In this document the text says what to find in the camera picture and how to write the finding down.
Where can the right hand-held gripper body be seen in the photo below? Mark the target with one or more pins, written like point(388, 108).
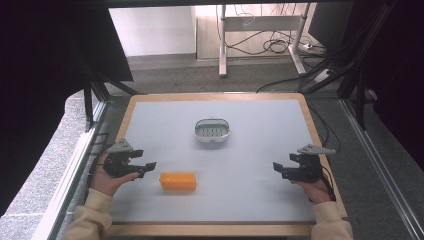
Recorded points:
point(306, 165)

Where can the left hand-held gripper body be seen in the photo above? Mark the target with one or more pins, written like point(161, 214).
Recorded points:
point(116, 163)

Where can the person's left hand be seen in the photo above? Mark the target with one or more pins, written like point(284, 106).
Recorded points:
point(107, 183)

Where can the person's right hand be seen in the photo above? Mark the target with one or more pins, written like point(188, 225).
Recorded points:
point(315, 191)

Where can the orange soap bar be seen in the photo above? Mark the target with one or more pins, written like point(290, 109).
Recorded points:
point(178, 181)

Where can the black metal stand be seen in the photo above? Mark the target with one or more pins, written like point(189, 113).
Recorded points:
point(89, 96)
point(356, 66)

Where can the white soap dish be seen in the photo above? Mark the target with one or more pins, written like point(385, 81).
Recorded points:
point(212, 131)

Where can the white power strip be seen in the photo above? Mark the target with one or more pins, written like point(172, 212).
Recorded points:
point(322, 75)

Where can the black curtain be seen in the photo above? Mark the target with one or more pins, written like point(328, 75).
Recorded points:
point(40, 83)
point(396, 73)

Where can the dark monitor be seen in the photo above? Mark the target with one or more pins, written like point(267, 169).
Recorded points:
point(328, 25)

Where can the aluminium rail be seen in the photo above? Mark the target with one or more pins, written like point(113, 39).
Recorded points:
point(65, 186)
point(383, 170)

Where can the white desk frame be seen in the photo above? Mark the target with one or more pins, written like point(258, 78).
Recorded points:
point(260, 23)

